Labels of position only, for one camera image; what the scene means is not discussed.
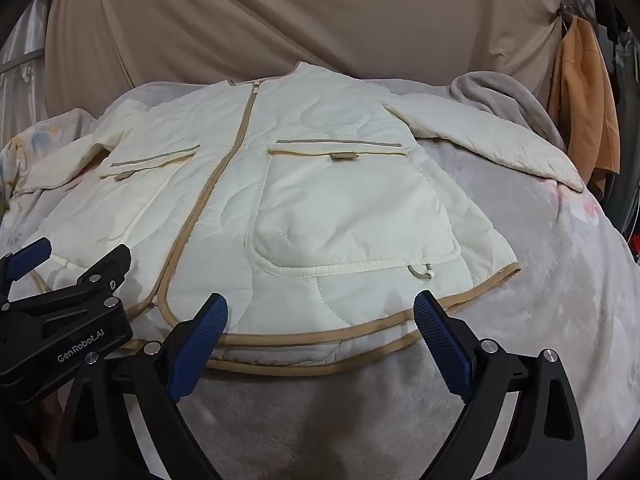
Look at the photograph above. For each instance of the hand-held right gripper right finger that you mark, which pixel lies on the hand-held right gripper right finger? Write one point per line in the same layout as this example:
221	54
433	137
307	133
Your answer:
442	345

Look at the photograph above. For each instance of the pale floral printed sheet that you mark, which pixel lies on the pale floral printed sheet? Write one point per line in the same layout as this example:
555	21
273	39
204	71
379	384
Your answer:
45	145

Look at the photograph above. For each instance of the beige cushion backrest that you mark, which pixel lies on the beige cushion backrest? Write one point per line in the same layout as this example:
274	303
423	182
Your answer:
250	20

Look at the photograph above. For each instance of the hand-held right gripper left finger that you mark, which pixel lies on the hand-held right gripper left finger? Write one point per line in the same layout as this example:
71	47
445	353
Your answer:
197	345

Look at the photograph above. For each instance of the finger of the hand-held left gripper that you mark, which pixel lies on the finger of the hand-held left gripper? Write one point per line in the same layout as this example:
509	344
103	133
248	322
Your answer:
30	257
100	266

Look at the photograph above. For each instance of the grey metal rack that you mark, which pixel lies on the grey metal rack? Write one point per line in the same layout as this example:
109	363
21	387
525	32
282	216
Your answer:
22	58

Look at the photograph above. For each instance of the cream quilted jacket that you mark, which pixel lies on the cream quilted jacket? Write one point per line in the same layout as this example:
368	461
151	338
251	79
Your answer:
310	200

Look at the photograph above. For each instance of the grey floral blanket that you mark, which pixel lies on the grey floral blanket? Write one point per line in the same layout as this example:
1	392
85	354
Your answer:
550	285

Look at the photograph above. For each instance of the orange hanging garment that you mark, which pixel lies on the orange hanging garment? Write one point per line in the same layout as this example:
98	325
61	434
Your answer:
585	100

